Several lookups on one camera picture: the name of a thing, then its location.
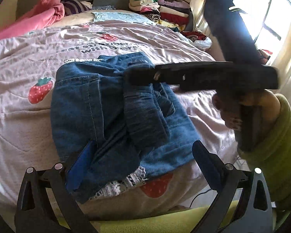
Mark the blue denim pants lace hem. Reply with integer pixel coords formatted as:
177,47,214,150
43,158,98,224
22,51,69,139
50,52,200,203

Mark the right hand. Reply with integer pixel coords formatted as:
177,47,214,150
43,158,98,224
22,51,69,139
212,90,281,133

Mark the floral bag with clothes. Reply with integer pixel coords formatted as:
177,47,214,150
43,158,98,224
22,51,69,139
180,31,212,51

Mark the lime green fleece sleeve left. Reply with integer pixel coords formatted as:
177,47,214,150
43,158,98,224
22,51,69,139
91,206,209,232

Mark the lime green fleece sleeve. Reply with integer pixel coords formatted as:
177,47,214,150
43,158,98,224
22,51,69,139
91,206,209,232
238,94,291,210

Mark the lime green fleece sleeve right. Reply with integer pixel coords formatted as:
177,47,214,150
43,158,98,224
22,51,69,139
238,94,291,210

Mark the stack of folded clothes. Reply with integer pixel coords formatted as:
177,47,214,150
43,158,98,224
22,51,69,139
128,0,193,32

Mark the pink strawberry print duvet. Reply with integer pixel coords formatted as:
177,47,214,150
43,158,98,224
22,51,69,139
0,19,237,220

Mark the pink blanket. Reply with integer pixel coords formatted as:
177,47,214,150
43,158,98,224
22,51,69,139
0,0,65,40

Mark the striped purple pillow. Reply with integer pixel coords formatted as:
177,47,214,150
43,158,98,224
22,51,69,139
61,0,91,16

